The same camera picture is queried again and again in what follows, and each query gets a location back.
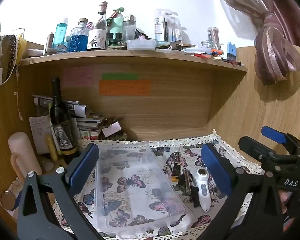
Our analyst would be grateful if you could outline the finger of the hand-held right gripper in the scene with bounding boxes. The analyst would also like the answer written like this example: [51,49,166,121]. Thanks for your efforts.
[261,126,300,153]
[238,135,281,166]

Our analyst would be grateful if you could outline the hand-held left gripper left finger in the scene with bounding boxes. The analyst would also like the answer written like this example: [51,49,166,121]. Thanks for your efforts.
[17,143,100,240]

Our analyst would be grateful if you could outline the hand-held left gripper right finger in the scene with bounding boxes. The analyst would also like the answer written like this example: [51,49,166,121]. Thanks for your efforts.
[197,142,283,240]

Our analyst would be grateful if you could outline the white handheld massager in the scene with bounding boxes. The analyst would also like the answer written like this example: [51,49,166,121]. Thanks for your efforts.
[194,168,212,213]

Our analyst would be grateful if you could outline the metallic lipstick tube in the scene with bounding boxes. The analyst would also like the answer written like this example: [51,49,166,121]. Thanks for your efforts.
[183,169,192,196]

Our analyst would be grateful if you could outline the black tube with orange end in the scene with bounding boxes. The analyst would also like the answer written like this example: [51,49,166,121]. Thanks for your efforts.
[172,163,182,182]

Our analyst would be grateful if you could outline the clear plastic storage box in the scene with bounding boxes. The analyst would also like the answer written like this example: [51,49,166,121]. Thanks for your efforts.
[94,141,187,235]

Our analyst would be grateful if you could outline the person's right hand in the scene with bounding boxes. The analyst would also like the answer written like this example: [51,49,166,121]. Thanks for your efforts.
[278,189,295,215]

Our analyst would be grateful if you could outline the cartoon fruit card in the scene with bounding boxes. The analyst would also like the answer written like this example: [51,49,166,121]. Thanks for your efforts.
[78,129,98,141]

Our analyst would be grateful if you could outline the yellow lip balm tube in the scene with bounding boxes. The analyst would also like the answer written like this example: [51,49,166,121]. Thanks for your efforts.
[46,134,59,166]

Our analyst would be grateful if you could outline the stack of papers and booklets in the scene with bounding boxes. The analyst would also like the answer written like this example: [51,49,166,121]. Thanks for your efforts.
[32,94,106,140]

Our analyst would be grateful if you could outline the pink paper box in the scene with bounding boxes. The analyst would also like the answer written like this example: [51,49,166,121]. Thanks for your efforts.
[102,121,122,138]

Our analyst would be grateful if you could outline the pile of small dark trinkets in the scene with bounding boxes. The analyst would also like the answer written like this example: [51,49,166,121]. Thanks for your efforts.
[100,116,128,141]

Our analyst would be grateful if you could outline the butterfly print lace cloth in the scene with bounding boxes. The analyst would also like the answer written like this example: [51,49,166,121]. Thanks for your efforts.
[51,133,265,240]

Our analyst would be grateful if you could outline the dark wine bottle elephant label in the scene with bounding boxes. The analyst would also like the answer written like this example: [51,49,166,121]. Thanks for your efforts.
[49,77,81,165]

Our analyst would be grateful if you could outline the white handwritten note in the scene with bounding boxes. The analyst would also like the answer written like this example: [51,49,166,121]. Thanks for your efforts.
[29,116,58,155]

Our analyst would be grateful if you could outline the cream cylindrical bottle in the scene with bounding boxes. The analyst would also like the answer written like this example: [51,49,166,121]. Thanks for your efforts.
[8,132,42,178]

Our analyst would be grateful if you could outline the beige wooden peg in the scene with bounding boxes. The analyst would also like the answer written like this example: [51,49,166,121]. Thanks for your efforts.
[10,153,22,178]

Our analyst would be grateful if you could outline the round metal disc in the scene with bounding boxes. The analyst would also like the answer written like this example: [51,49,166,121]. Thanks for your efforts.
[0,191,17,210]

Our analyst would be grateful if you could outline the orange sticky note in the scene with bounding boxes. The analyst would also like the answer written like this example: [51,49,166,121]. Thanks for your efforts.
[98,80,152,96]

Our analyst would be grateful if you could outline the pink sticky note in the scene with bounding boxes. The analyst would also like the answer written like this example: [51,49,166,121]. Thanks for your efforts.
[62,66,94,88]

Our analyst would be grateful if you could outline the small blue box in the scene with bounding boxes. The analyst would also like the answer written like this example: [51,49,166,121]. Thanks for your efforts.
[227,41,238,62]

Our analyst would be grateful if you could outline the mauve striped curtain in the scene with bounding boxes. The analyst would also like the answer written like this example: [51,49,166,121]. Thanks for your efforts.
[209,0,300,86]

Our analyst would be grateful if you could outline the green sticky note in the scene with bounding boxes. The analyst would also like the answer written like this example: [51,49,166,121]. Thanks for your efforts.
[102,73,140,81]

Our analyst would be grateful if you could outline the pile of pens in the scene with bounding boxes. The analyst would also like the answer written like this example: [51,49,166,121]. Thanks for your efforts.
[181,47,246,67]

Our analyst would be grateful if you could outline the short clear glass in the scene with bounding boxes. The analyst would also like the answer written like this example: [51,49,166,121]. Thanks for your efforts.
[201,40,216,53]

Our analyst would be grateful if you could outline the tall clear jar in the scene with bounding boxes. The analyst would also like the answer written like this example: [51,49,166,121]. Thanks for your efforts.
[207,27,220,50]

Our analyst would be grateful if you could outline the wooden shelf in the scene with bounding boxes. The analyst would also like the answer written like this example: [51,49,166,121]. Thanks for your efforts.
[19,48,248,136]

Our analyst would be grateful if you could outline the blue glass bottle with cork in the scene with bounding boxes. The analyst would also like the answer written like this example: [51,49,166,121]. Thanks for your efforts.
[69,18,89,53]

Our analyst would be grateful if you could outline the clear bottle white label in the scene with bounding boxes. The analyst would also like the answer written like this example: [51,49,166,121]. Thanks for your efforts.
[87,2,108,51]

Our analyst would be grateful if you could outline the dark green ink bottles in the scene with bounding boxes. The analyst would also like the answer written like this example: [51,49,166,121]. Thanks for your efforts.
[107,32,124,48]

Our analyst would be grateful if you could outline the leopard print headband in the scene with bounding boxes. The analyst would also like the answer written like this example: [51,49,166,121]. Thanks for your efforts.
[2,28,27,81]

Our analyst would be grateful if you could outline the tall teal bottle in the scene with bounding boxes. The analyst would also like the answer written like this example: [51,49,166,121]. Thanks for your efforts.
[52,17,69,50]

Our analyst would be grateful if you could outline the translucent rectangular container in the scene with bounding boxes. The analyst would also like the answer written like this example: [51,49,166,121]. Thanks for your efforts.
[126,39,156,51]

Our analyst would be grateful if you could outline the clear plastic jar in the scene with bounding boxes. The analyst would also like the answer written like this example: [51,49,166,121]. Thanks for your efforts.
[122,15,137,43]

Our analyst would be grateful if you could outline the mint green pump bottle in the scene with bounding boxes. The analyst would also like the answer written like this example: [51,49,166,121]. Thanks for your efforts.
[107,7,125,48]

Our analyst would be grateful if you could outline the toothbrush blister pack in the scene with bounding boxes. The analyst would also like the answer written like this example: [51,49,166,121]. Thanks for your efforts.
[154,9,182,43]

